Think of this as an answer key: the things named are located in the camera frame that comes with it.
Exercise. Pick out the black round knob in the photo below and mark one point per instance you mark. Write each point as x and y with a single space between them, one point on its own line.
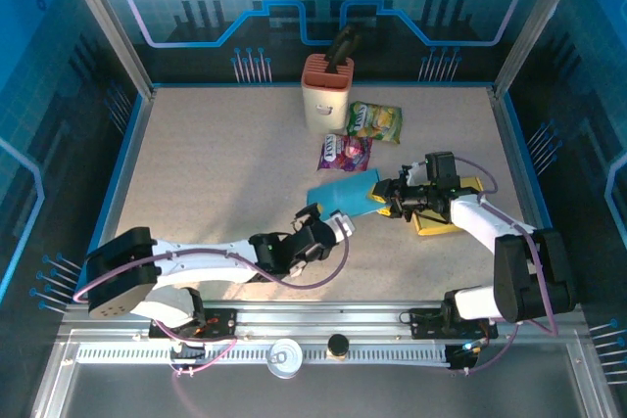
338 345

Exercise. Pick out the aluminium side rail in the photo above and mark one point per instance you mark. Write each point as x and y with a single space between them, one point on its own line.
509 144
136 144

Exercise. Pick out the aluminium mounting rail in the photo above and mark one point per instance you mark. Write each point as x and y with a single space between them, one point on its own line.
318 320

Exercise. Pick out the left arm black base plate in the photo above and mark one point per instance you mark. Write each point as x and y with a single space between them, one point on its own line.
220 325

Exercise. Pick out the white round lid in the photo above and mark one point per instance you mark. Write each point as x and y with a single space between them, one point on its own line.
285 358

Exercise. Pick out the aluminium frame post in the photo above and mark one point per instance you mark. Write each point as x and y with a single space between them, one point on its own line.
109 21
537 21

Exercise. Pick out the purple candy bag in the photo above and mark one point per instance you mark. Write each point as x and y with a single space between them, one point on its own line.
343 153

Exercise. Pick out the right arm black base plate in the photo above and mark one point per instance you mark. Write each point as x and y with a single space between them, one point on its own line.
426 324

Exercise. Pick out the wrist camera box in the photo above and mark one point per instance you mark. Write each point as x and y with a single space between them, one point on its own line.
415 172
343 226

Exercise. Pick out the blue paper box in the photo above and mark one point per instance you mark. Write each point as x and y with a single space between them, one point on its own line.
343 193

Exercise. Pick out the cream knife block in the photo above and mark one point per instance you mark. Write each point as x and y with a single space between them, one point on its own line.
325 105

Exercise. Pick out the grey metal panel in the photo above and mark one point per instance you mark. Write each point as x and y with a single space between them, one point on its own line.
343 393

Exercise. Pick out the yellow paper box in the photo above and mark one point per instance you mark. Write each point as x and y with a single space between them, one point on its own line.
433 228

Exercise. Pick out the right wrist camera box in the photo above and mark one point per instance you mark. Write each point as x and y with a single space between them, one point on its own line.
415 172

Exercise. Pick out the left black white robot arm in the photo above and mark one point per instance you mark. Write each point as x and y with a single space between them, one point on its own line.
196 261

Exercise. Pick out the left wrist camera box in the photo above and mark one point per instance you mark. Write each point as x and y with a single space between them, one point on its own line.
343 226

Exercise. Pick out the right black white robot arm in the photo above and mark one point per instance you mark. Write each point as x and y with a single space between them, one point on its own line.
519 281

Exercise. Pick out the yellow green candy bag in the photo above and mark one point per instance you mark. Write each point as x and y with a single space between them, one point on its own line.
374 122

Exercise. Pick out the black electronics box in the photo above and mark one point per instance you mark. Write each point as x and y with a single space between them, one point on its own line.
188 352
463 357

